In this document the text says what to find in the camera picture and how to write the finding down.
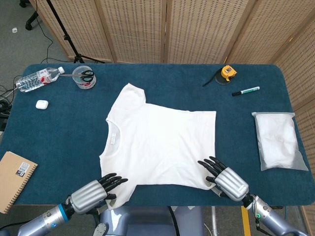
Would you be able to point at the blue carpet table cover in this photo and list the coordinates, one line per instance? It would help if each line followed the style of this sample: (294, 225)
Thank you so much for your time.
(172, 78)

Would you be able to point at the white short-sleeved T-shirt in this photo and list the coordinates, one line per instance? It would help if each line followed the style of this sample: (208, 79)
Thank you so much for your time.
(160, 137)

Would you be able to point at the white earbuds case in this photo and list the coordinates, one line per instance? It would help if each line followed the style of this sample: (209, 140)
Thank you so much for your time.
(41, 104)

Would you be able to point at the bagged white cloth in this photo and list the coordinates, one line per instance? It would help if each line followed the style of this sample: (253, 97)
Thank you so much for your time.
(275, 140)

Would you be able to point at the white metal post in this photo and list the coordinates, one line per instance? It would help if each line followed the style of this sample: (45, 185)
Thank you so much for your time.
(214, 218)

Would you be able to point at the black tripod stand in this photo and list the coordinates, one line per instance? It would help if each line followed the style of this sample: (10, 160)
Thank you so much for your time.
(66, 38)

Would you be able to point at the blue-grey robot torso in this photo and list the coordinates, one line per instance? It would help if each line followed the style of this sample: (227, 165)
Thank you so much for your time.
(147, 221)

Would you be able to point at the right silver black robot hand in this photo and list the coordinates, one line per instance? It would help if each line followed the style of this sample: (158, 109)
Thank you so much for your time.
(231, 183)

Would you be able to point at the green white marker pen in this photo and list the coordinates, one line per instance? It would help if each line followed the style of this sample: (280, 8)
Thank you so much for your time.
(248, 90)

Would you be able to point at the clear plastic water bottle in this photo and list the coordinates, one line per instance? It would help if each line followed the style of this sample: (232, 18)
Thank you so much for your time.
(34, 79)

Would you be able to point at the yellow tape measure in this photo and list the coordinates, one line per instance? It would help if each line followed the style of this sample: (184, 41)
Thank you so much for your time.
(227, 72)

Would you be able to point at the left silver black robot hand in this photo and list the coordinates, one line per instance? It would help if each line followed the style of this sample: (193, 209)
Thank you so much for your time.
(88, 196)

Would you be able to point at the black office chair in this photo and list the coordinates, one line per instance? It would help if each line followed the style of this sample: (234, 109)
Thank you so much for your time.
(32, 20)

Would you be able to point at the clear round plastic tub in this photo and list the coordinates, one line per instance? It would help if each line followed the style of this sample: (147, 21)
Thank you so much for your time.
(85, 84)

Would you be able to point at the brown spiral notebook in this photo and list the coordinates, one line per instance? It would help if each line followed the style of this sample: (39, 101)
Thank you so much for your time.
(12, 177)

